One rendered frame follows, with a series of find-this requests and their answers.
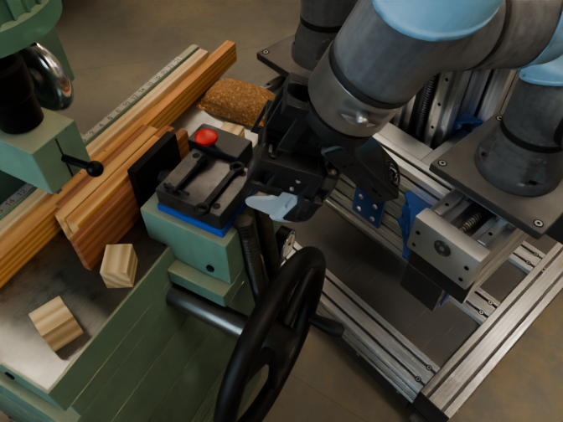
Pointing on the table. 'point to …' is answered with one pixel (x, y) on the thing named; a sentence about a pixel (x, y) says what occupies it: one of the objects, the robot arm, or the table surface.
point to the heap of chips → (236, 100)
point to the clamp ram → (154, 167)
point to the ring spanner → (219, 188)
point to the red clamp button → (205, 137)
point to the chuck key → (187, 177)
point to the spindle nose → (18, 97)
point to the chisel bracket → (43, 152)
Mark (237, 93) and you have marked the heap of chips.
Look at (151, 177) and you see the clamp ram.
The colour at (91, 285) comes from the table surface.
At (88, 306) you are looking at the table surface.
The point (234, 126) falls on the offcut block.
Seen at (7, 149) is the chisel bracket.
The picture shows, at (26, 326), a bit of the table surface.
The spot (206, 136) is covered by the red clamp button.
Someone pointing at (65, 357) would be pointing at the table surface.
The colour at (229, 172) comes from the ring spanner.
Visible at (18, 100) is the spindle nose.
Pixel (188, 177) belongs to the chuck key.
